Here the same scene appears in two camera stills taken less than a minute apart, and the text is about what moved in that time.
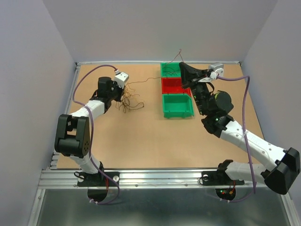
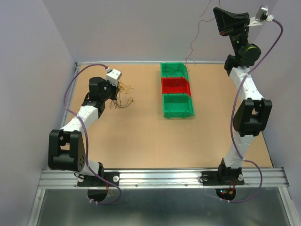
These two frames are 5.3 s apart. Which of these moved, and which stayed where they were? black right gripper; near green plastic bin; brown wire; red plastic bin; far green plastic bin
Moved: brown wire; black right gripper
Stayed: far green plastic bin; red plastic bin; near green plastic bin
